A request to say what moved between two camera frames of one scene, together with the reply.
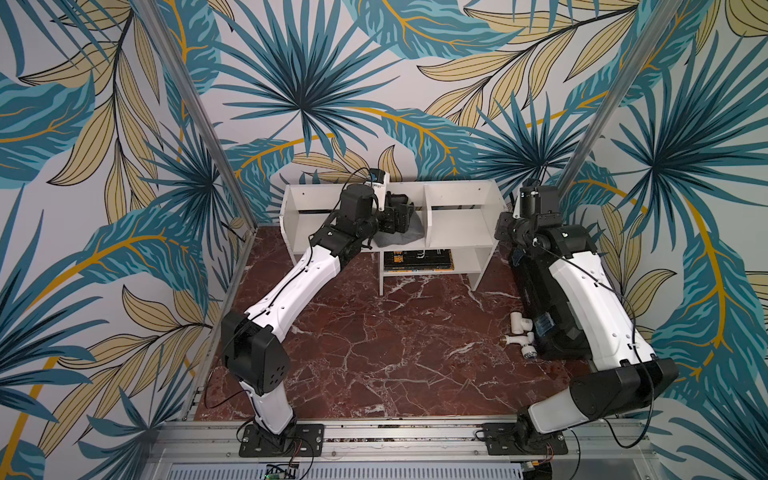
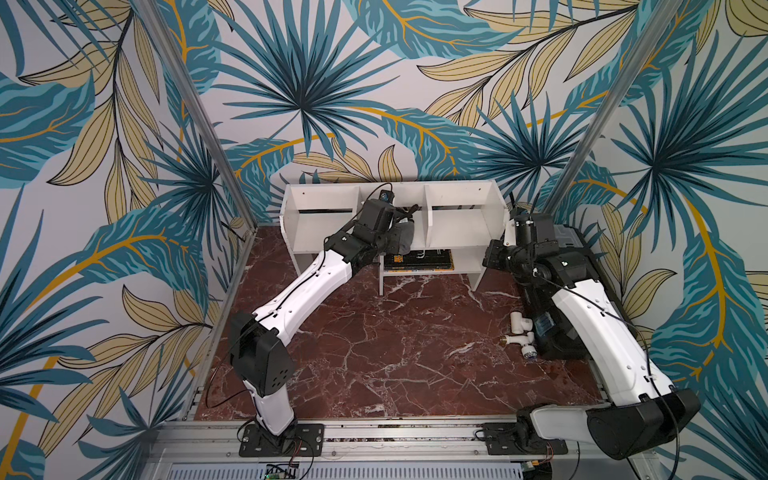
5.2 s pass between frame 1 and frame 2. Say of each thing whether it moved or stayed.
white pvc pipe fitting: stayed
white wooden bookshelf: stayed
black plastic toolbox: stayed
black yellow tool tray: stayed
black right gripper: moved
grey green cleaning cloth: moved
